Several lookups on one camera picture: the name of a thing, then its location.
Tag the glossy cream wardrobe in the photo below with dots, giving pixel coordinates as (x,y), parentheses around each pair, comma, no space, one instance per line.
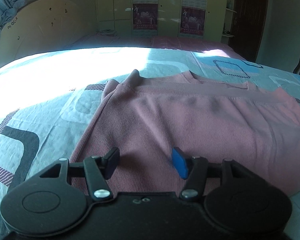
(117,17)

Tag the pink knit sweater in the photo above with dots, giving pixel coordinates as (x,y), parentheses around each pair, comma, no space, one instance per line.
(147,118)

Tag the pink poster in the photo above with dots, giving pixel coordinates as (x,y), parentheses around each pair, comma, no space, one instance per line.
(192,21)
(145,16)

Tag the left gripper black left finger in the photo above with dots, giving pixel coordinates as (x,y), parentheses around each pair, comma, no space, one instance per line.
(56,198)

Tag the cream wooden headboard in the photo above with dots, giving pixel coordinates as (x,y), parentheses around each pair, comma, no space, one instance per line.
(42,26)

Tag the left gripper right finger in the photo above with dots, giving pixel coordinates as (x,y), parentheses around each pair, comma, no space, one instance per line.
(234,198)

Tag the lower right pink poster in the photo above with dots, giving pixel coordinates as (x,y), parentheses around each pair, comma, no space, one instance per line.
(192,21)

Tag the lower left pink poster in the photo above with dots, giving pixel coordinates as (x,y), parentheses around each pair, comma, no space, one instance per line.
(145,16)

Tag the cream corner shelf unit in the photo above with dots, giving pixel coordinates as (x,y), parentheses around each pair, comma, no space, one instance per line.
(230,12)

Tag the patterned light blue bed sheet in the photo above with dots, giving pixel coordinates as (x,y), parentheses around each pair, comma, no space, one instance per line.
(47,100)

